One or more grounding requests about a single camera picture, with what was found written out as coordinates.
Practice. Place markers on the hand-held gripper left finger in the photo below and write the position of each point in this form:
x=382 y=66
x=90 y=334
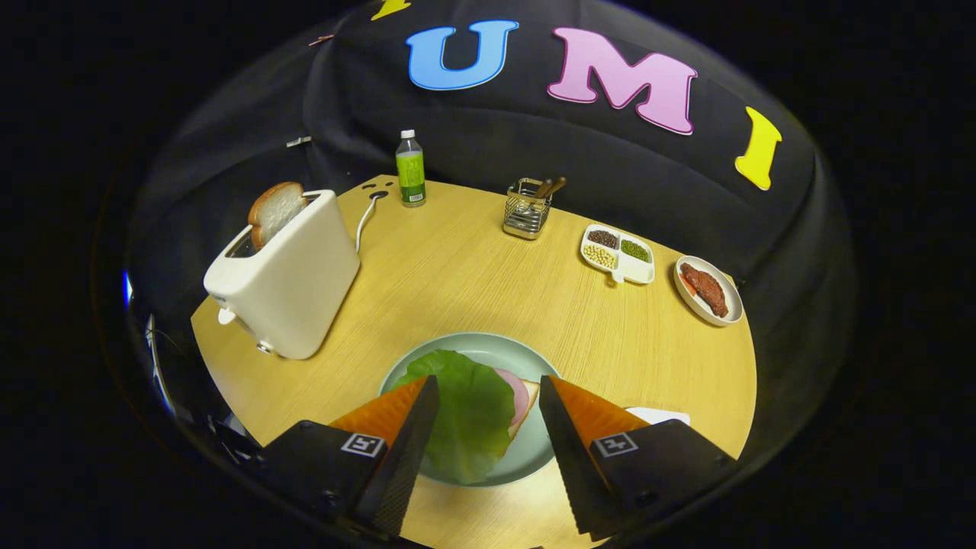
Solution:
x=400 y=465

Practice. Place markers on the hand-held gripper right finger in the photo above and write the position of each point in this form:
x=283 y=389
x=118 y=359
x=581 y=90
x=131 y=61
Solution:
x=568 y=465

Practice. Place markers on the green lettuce leaf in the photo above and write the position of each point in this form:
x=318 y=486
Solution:
x=473 y=412

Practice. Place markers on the toasted bread slice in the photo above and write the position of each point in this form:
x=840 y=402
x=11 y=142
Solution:
x=274 y=210

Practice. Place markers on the bread slice under ham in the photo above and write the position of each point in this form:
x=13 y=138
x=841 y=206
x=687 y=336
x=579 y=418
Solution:
x=532 y=393

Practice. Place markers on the pink ham slice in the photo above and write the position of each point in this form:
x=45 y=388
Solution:
x=518 y=396

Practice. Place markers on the square white plate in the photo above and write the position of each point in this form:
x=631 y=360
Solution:
x=656 y=415

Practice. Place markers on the round pale green plate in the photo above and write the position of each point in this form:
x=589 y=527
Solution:
x=488 y=347

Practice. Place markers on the white toaster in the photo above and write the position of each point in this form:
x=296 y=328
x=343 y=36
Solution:
x=297 y=290

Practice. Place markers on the white divided bean dish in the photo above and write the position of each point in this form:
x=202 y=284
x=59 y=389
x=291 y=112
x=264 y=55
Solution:
x=637 y=271

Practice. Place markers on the orange carrot slice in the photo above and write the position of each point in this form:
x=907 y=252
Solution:
x=688 y=286

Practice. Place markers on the brown steak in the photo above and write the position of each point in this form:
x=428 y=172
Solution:
x=705 y=290

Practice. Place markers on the round white steak plate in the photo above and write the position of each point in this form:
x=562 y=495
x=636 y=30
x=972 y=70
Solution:
x=733 y=301

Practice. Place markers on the green label drink bottle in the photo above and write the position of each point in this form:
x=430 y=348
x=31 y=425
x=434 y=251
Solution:
x=410 y=171

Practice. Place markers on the black backdrop cloth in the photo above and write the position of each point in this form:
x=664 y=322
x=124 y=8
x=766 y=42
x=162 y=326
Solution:
x=534 y=145

